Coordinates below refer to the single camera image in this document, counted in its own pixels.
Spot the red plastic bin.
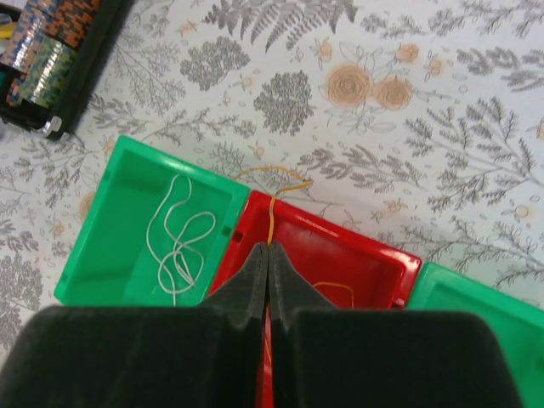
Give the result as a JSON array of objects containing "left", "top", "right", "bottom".
[{"left": 207, "top": 190, "right": 422, "bottom": 408}]

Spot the black poker chip case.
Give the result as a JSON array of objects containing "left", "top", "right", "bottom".
[{"left": 1, "top": 0, "right": 133, "bottom": 140}]

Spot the yellow wire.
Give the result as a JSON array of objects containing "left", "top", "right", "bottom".
[{"left": 232, "top": 165, "right": 356, "bottom": 408}]

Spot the white wire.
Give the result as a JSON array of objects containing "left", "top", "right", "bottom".
[{"left": 145, "top": 173, "right": 218, "bottom": 307}]

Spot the green plastic bin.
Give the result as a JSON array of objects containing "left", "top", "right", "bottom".
[
  {"left": 406, "top": 262, "right": 543, "bottom": 407},
  {"left": 54, "top": 136, "right": 250, "bottom": 306}
]

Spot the left green plastic bin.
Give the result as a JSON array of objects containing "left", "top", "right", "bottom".
[{"left": 54, "top": 136, "right": 250, "bottom": 306}]

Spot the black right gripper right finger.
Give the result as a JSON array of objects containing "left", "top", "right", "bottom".
[{"left": 268, "top": 243, "right": 523, "bottom": 407}]

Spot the floral patterned table mat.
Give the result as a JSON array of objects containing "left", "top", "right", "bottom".
[{"left": 0, "top": 0, "right": 544, "bottom": 354}]

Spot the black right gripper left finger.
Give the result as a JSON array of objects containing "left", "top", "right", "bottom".
[{"left": 1, "top": 244, "right": 268, "bottom": 407}]

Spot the right green plastic bin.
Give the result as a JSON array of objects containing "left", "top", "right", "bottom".
[{"left": 406, "top": 262, "right": 543, "bottom": 407}]

